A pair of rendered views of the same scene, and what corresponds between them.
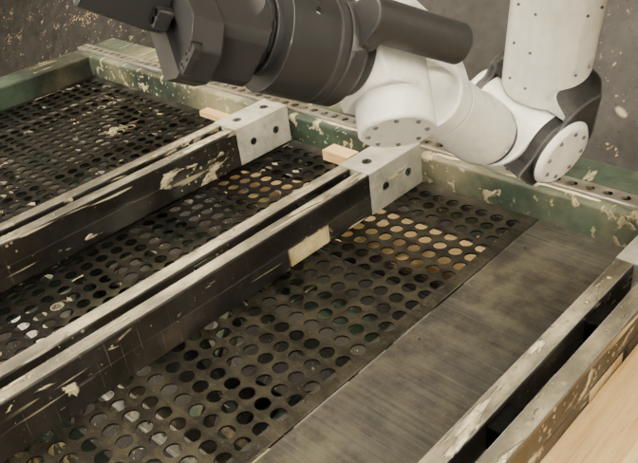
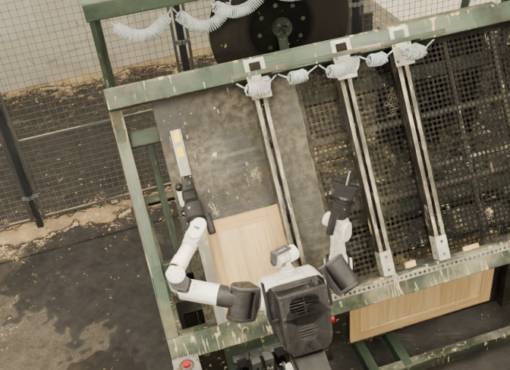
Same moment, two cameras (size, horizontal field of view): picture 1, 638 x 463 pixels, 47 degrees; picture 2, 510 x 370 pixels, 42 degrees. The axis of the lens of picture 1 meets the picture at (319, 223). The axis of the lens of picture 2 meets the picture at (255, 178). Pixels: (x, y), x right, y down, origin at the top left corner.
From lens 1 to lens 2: 260 cm
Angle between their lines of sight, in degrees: 48
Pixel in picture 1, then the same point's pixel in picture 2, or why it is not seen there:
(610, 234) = not seen: hidden behind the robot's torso
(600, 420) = (281, 238)
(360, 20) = (335, 214)
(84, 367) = (356, 157)
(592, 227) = not seen: hidden behind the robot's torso
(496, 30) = not seen: outside the picture
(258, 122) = (436, 246)
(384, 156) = (385, 263)
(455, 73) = (335, 239)
